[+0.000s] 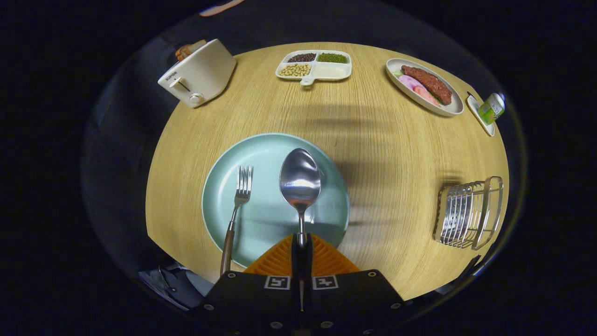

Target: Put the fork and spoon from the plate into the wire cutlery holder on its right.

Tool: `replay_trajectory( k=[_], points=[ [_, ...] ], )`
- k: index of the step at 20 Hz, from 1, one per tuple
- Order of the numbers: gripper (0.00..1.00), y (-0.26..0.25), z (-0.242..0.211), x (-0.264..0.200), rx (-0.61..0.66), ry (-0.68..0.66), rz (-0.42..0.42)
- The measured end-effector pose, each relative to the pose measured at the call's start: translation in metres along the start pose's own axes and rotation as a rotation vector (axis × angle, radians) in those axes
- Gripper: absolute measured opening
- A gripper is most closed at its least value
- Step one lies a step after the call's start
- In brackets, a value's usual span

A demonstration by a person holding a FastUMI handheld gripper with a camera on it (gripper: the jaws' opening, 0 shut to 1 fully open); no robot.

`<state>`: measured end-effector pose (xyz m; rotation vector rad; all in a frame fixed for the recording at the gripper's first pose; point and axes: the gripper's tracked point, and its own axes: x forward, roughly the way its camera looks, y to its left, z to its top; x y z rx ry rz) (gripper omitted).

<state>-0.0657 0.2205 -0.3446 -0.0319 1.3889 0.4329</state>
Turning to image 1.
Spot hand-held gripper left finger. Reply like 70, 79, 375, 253
189, 233, 303, 336

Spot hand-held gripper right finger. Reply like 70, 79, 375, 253
302, 233, 406, 336

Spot wooden handle metal fork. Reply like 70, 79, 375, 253
220, 165, 254, 277

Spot wooden handle metal spoon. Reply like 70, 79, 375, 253
279, 147, 322, 248

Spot light blue round plate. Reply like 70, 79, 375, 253
201, 133, 350, 269

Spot white oval food plate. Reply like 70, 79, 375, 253
386, 58, 465, 117

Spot reddish pink ham slice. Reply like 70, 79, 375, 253
413, 85, 441, 108

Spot small white coaster dish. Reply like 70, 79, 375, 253
466, 95, 496, 137

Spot white divided snack tray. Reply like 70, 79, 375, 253
275, 50, 353, 86

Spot white toaster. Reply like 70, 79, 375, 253
158, 39, 237, 109

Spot brown grilled steak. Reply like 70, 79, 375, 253
401, 65, 453, 105

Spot yellow soybeans pile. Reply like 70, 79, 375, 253
279, 63, 312, 77

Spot black backdrop cloth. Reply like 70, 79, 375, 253
80, 0, 528, 299

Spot metal wire cutlery holder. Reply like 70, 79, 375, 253
434, 176, 504, 251

